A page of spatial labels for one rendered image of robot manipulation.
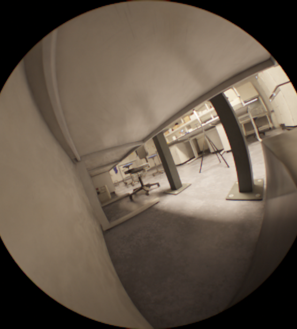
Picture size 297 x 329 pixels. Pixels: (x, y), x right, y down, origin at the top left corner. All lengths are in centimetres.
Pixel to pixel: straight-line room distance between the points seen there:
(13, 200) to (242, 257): 62
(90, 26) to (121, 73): 18
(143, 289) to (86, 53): 75
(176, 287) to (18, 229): 47
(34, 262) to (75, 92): 39
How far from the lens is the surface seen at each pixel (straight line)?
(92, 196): 96
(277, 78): 320
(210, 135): 368
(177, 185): 133
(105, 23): 29
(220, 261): 51
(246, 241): 56
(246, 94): 528
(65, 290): 22
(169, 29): 33
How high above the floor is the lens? 45
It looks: level
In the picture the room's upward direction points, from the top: 21 degrees counter-clockwise
